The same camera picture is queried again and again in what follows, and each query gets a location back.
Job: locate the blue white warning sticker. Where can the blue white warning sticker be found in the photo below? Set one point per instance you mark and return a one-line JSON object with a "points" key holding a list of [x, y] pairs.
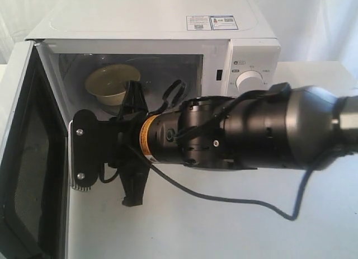
{"points": [[211, 23]]}

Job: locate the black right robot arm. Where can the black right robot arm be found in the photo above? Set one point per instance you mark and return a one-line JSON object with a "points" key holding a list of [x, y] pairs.
{"points": [[282, 127]]}

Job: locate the beige bowl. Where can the beige bowl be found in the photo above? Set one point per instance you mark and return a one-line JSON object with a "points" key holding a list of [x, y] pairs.
{"points": [[107, 84]]}

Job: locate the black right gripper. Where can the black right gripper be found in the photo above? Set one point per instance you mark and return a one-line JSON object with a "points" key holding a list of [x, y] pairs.
{"points": [[140, 138]]}

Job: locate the white microwave body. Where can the white microwave body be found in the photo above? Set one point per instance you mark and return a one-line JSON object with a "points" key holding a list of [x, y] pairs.
{"points": [[71, 35]]}

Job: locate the white microwave door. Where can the white microwave door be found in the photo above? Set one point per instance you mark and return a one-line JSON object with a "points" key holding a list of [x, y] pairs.
{"points": [[34, 161]]}

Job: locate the upper white control knob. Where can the upper white control knob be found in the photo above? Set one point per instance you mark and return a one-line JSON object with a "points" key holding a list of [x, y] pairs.
{"points": [[249, 80]]}

